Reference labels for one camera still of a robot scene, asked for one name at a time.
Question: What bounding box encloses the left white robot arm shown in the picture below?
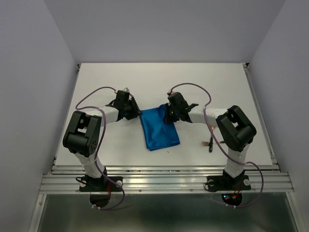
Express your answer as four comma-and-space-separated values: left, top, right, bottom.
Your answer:
63, 88, 141, 192

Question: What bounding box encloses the gold spoon green handle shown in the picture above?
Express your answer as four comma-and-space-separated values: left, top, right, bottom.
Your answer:
209, 126, 215, 153

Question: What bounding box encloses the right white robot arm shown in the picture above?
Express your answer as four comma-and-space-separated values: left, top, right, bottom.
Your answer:
164, 92, 257, 192

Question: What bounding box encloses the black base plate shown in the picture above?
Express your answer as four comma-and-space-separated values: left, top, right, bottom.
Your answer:
204, 175, 252, 192
75, 175, 122, 193

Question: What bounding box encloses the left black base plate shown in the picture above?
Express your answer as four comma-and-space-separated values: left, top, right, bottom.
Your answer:
75, 175, 122, 193

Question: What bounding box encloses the blue cloth napkin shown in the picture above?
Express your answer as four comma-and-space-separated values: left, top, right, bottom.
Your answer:
140, 104, 180, 151

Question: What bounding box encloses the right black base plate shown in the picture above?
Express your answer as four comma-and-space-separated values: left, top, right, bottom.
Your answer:
204, 175, 252, 192

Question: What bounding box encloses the gold fork green handle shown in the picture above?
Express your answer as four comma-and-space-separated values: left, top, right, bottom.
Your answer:
201, 141, 216, 146

